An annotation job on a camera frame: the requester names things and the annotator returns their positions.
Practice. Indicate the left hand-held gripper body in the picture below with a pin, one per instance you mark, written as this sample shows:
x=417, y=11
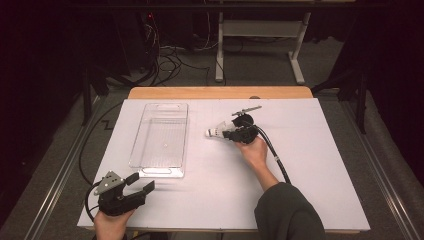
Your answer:
x=115, y=203

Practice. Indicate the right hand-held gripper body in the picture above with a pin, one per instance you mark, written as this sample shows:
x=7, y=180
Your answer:
x=245, y=133

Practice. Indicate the clear plastic container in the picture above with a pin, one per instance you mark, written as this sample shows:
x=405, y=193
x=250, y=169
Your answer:
x=160, y=140

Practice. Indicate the person's left hand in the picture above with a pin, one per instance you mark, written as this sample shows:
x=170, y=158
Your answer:
x=111, y=226

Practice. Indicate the person's right hand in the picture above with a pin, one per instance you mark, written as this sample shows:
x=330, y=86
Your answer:
x=255, y=155

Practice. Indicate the wooden table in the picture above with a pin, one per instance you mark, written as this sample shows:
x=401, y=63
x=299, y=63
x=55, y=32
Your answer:
x=216, y=92

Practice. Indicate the white table cover board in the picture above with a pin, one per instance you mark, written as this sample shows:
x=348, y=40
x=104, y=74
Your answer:
x=216, y=200

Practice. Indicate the black metal stand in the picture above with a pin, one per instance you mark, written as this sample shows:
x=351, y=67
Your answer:
x=361, y=106
x=87, y=100

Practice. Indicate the dark electronics rack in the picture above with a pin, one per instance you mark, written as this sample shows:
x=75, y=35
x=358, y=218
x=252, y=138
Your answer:
x=140, y=40

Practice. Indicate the metal floor rail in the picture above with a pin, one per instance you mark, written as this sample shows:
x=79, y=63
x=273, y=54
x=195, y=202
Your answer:
x=56, y=193
x=383, y=186

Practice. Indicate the white metal desk frame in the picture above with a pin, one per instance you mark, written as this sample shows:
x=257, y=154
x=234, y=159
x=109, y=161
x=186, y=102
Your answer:
x=263, y=28

